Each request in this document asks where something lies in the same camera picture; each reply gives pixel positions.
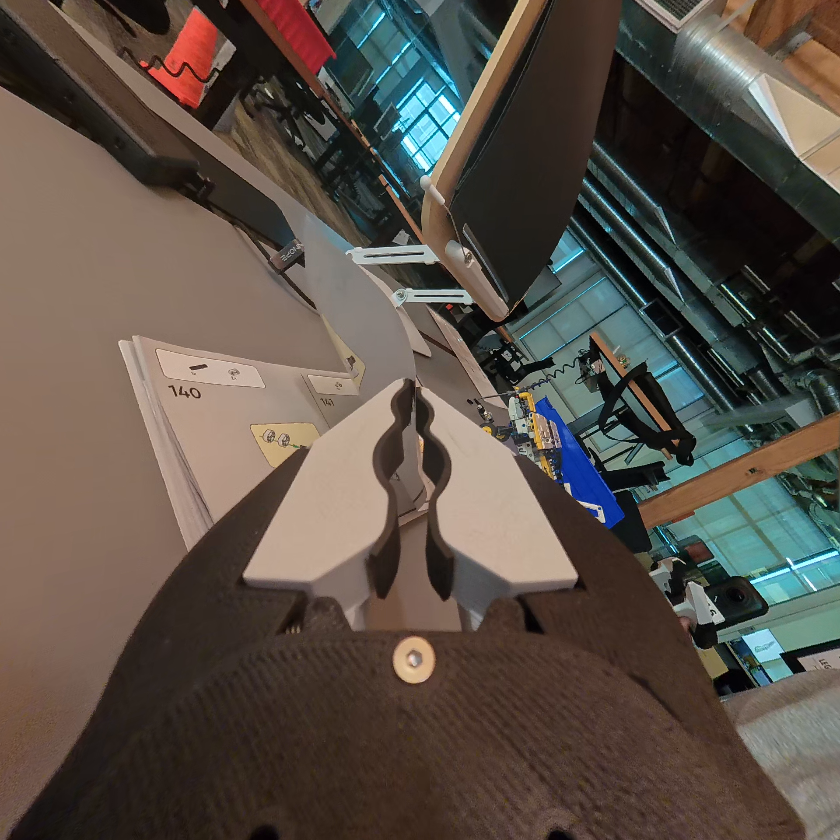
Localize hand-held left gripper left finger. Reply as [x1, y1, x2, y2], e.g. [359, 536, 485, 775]
[241, 377, 416, 631]

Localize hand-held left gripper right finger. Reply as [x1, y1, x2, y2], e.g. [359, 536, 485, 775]
[417, 387, 580, 630]

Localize zebra striped lego vehicle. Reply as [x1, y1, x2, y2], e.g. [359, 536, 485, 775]
[481, 386, 567, 475]

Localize blue storage bin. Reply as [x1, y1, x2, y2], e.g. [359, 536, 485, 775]
[533, 395, 626, 530]

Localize open instruction booklet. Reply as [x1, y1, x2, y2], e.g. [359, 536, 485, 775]
[118, 217, 421, 552]

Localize grey sweatshirt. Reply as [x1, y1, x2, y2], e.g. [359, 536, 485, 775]
[721, 669, 840, 840]

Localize black desk divider panel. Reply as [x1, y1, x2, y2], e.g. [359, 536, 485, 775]
[420, 0, 624, 324]

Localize black power strip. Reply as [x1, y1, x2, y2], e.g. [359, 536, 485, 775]
[0, 10, 217, 201]

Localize orange traffic cone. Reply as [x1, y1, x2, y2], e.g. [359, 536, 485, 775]
[147, 7, 232, 110]

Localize red fabric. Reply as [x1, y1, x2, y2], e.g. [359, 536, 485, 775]
[252, 0, 337, 76]

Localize white metal bracket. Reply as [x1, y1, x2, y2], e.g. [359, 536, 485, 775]
[346, 243, 439, 265]
[392, 286, 475, 309]

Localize silver ventilation duct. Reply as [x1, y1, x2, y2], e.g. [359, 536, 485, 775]
[617, 0, 840, 244]

